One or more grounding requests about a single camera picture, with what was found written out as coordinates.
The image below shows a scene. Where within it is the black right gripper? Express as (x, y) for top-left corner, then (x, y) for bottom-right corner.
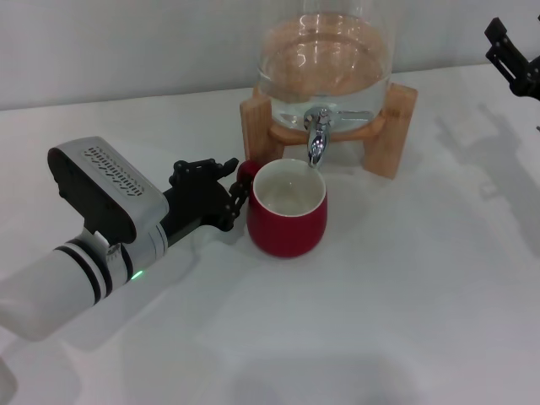
(484, 14), (540, 102)

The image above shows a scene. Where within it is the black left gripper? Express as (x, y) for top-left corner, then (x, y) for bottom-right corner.
(162, 157), (251, 249)

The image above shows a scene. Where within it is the red ceramic cup white inside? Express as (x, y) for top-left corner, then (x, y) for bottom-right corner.
(236, 159), (329, 258)

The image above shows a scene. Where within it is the chrome faucet with lever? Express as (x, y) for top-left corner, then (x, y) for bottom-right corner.
(303, 106), (375, 169)

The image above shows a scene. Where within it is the light wooden dispenser stand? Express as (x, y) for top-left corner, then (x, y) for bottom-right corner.
(239, 81), (419, 178)

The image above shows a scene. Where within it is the clear glass water dispenser jar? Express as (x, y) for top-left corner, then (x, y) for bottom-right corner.
(256, 0), (396, 135)

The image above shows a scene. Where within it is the silver black wrist camera box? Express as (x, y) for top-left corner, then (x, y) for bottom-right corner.
(46, 135), (170, 246)

